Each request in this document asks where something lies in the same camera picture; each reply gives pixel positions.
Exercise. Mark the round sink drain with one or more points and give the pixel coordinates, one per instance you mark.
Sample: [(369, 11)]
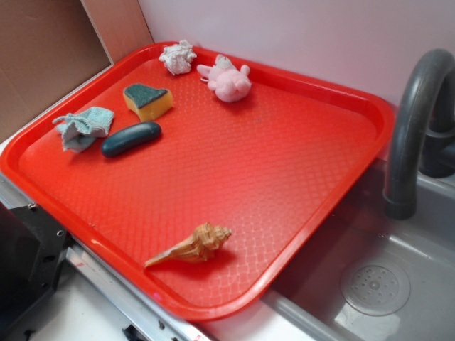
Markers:
[(375, 287)]

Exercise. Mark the light blue knitted cloth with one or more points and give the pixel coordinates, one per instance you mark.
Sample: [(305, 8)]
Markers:
[(79, 131)]

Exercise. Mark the red plastic tray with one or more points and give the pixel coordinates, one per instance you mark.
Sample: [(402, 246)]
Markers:
[(270, 167)]

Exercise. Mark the grey curved faucet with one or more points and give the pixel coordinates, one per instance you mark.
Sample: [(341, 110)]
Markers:
[(423, 136)]

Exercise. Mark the pink plush toy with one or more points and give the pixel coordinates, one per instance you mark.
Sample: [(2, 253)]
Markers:
[(228, 83)]

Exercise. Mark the yellow sponge with green top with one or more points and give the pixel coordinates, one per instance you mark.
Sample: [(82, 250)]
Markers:
[(148, 103)]

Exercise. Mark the dark green oval soap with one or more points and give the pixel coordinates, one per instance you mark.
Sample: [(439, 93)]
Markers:
[(130, 137)]

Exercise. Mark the brown cardboard panel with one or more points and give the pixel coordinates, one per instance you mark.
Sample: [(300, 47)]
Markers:
[(49, 48)]

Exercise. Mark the white crumpled cloth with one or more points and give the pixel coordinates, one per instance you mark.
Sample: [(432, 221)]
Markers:
[(178, 58)]

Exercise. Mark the tan conch seashell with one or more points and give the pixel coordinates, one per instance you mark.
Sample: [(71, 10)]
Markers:
[(199, 247)]

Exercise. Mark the grey plastic sink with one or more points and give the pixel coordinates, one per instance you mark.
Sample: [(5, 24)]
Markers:
[(308, 293)]

